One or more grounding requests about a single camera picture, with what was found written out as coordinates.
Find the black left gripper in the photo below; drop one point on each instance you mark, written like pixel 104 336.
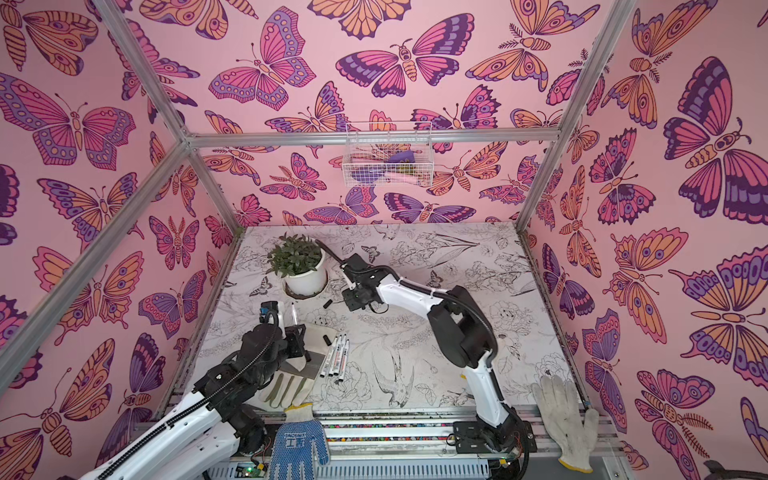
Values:
pixel 296 346

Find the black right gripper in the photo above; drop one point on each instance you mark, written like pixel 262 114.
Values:
pixel 354 294

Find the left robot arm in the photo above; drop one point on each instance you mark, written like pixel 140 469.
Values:
pixel 180 414

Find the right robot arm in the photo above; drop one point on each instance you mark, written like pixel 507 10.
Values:
pixel 466 339

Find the grey white work glove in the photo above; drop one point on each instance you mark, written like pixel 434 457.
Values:
pixel 291 385

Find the white plant pot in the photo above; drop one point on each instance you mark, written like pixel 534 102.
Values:
pixel 309 284

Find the green potted plant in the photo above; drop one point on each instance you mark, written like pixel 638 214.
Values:
pixel 294 255

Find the blue dotted glove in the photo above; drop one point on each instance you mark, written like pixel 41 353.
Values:
pixel 300 446

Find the white knit glove right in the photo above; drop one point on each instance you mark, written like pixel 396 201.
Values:
pixel 576 434

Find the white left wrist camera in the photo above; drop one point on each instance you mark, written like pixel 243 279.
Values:
pixel 272 312

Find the wire wall basket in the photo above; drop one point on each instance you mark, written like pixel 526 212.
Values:
pixel 388 152

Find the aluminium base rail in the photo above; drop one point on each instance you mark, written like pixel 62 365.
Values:
pixel 439 443

